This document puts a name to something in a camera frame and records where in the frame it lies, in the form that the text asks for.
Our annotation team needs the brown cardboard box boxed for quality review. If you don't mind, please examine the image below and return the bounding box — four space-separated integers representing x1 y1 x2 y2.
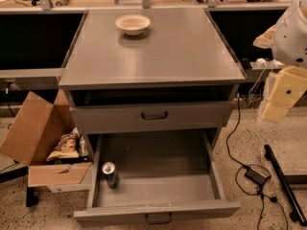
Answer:
0 90 92 193

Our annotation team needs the blue silver redbull can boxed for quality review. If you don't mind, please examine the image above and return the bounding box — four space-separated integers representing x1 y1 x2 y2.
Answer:
102 162 119 188

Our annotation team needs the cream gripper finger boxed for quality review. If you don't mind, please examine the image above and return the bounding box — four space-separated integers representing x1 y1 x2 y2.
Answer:
260 66 307 123
253 25 275 49

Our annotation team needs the black power cable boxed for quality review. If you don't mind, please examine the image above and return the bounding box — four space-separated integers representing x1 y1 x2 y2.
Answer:
225 93 289 230

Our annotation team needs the open grey middle drawer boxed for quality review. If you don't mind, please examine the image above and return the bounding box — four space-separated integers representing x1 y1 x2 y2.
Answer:
74 129 240 227

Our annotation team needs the grey drawer cabinet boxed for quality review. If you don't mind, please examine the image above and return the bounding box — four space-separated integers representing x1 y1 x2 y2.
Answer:
58 7 248 165

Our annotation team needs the white power strip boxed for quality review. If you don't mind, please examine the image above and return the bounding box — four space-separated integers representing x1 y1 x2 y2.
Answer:
255 58 284 68

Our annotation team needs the white ceramic bowl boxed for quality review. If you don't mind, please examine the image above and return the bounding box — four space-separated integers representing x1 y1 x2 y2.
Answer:
115 14 151 36

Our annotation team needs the small bottle in box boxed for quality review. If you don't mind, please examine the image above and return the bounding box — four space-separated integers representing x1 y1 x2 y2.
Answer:
79 136 89 157

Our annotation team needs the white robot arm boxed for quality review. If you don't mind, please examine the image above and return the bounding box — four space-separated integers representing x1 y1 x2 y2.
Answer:
253 0 307 123

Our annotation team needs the snack chip bag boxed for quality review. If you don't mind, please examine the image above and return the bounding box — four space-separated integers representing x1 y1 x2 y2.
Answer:
46 133 79 161

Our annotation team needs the grey top drawer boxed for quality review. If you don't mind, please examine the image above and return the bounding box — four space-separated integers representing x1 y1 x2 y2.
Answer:
70 102 231 134

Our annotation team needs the black metal stand leg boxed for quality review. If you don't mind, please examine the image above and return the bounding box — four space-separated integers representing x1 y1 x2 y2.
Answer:
264 145 307 227

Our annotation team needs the black power adapter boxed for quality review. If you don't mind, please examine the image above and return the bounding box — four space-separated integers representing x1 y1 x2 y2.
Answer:
245 168 270 186

